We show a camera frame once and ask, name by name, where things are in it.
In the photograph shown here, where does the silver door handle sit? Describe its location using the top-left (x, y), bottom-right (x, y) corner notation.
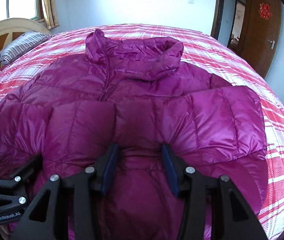
top-left (268, 40), bottom-right (275, 49)

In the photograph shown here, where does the dark door frame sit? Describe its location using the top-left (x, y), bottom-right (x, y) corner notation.
top-left (210, 0), bottom-right (251, 55)

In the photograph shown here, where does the magenta puffer down jacket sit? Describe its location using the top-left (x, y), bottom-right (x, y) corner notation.
top-left (0, 30), bottom-right (268, 239)

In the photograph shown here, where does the striped pillow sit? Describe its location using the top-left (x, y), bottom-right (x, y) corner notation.
top-left (0, 30), bottom-right (51, 65)

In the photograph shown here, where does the red double happiness decoration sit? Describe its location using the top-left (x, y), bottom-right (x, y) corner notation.
top-left (258, 3), bottom-right (273, 20)

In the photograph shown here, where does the yellow curtain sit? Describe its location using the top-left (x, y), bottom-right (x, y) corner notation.
top-left (42, 0), bottom-right (60, 30)

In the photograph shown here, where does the cream wooden headboard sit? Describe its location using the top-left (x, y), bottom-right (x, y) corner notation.
top-left (0, 17), bottom-right (52, 70)

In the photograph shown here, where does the brown wooden door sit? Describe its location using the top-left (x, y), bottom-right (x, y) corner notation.
top-left (240, 0), bottom-right (281, 78)

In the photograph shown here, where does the red white plaid bedsheet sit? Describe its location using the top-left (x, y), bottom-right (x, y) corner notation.
top-left (0, 24), bottom-right (284, 239)

